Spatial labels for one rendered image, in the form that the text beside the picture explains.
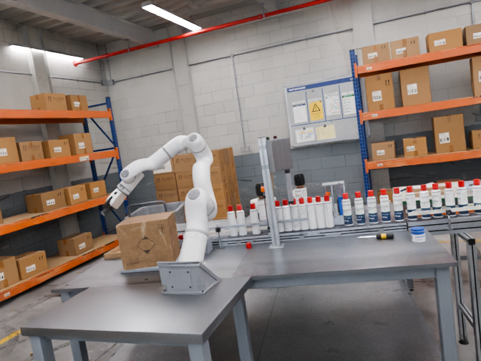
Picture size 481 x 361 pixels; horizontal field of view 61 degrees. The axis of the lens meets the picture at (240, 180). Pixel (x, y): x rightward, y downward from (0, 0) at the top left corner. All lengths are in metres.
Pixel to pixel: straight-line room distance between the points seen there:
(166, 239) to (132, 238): 0.20
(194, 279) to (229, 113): 5.67
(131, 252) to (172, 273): 0.55
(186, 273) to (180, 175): 4.30
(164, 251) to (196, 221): 0.42
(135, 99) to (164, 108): 0.65
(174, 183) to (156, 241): 3.84
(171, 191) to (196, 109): 2.00
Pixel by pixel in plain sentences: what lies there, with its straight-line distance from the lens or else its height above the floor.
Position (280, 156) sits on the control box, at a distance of 2.46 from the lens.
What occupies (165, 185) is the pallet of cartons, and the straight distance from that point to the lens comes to 6.29.
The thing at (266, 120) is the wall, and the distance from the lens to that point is 7.18.
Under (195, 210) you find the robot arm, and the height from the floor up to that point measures 1.18.
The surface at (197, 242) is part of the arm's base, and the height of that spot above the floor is 1.04.
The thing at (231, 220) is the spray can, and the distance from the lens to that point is 2.68.
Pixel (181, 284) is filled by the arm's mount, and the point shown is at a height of 0.88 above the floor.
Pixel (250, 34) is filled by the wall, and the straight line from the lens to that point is 7.40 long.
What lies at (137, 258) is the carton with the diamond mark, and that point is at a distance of 2.48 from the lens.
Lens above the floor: 1.51
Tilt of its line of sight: 6 degrees down
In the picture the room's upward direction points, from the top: 8 degrees counter-clockwise
